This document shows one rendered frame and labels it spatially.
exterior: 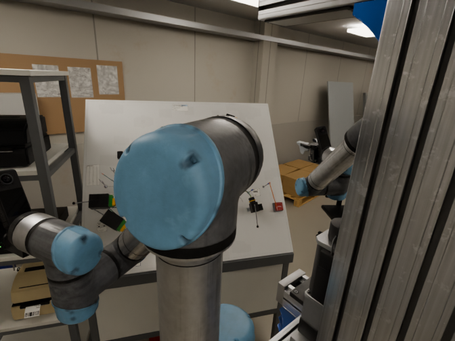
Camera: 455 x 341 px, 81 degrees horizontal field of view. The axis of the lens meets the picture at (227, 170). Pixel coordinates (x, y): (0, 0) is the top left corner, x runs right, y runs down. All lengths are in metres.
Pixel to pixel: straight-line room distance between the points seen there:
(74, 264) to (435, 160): 0.54
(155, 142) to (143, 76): 3.25
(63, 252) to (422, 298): 0.54
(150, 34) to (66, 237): 3.18
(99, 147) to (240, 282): 1.16
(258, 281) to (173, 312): 1.47
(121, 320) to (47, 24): 2.63
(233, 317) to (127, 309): 1.20
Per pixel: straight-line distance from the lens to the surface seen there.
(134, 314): 1.81
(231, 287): 1.79
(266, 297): 1.95
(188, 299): 0.35
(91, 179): 1.66
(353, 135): 0.84
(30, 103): 1.29
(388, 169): 0.44
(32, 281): 1.77
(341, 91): 6.16
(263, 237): 1.68
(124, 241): 0.61
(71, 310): 0.61
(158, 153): 0.25
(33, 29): 3.26
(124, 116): 1.77
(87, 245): 0.53
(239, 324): 0.62
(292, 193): 4.35
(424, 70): 0.42
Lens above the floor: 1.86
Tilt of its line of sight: 19 degrees down
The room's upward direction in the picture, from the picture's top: 3 degrees clockwise
